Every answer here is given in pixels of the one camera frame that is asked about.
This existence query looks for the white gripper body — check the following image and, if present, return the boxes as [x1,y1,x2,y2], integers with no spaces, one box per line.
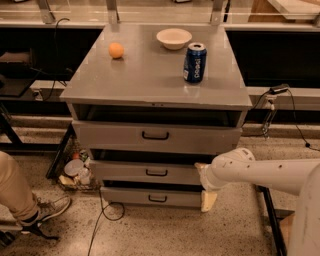
[199,164,219,191]

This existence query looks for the grey drawer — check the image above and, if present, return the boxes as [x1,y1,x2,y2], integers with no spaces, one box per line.
[100,187,202,208]
[90,160,200,185]
[72,121,242,155]

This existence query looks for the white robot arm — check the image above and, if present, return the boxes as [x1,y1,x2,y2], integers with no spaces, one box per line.
[195,148,320,256]

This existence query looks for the grey drawer cabinet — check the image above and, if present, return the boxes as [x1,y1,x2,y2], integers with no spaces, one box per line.
[61,24,251,193]

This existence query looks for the grey bottom drawer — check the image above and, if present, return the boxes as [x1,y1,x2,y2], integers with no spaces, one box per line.
[100,187,202,208]

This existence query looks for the grey top drawer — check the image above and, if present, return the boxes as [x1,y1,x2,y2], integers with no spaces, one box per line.
[72,121,242,155]

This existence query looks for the wooden board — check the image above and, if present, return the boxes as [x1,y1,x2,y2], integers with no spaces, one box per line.
[280,213,295,247]

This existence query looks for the black metal stand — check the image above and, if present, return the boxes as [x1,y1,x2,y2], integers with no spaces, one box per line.
[258,186,287,256]

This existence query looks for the blue pepsi can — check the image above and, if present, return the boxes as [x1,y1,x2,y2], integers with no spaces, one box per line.
[183,42,207,84]

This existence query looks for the black power adapter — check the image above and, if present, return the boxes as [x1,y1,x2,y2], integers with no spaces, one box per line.
[269,84,289,95]

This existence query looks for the white bowl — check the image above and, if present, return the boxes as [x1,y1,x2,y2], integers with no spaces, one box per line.
[156,28,192,50]

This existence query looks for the orange fruit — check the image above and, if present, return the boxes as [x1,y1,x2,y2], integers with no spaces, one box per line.
[108,42,124,59]

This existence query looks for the grey sneaker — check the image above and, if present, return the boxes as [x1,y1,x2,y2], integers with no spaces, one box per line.
[20,194,72,226]

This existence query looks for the person leg khaki trousers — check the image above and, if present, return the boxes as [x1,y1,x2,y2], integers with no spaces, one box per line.
[0,152,39,225]

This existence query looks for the black floor cable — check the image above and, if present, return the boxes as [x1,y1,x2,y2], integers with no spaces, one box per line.
[87,189,126,256]

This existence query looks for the wire basket with items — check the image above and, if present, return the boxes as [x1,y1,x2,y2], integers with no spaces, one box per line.
[57,149,99,192]

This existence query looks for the black table leg frame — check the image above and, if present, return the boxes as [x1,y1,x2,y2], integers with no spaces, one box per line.
[46,125,74,179]

